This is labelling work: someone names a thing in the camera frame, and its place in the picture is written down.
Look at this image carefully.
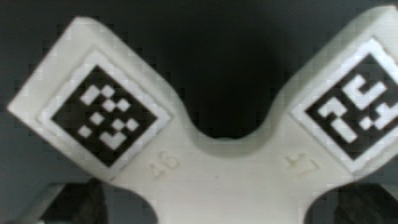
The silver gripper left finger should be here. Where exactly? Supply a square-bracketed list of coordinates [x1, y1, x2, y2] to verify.
[16, 179, 108, 224]

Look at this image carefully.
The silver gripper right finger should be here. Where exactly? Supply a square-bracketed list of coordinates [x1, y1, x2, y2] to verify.
[309, 183, 398, 224]

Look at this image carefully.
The white cross-shaped table base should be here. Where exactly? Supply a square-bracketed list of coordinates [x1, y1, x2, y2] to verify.
[7, 5, 398, 224]

